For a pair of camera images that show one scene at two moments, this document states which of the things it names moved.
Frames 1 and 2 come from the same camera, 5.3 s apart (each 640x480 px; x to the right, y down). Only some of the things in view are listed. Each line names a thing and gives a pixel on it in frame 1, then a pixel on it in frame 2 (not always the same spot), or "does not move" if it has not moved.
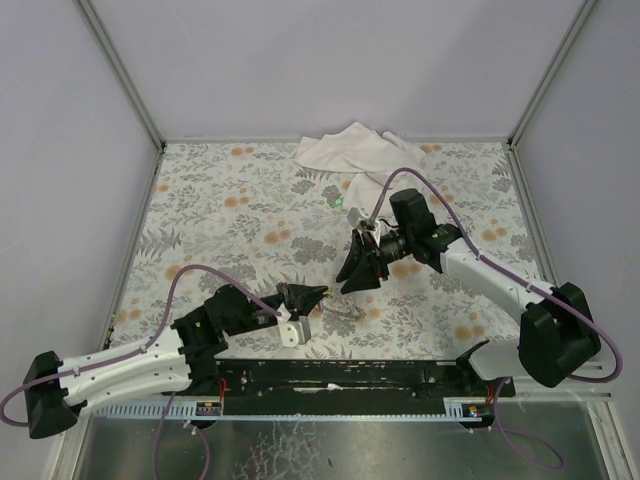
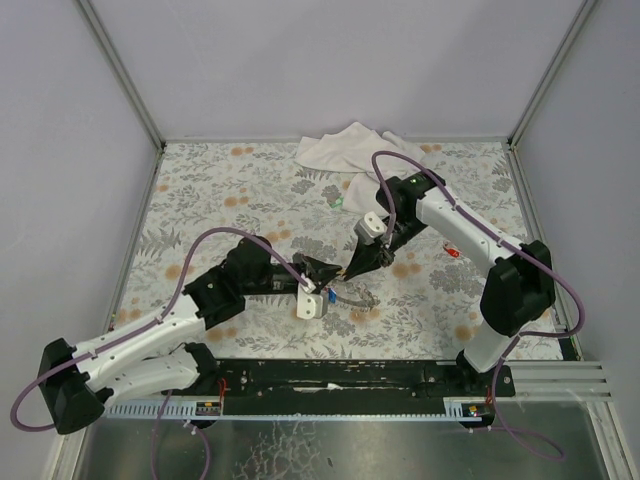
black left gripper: x=285 y=302 → x=310 y=275
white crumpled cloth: x=372 y=157 does not move
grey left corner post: x=98 y=25 does not move
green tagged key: x=339 y=201 does not move
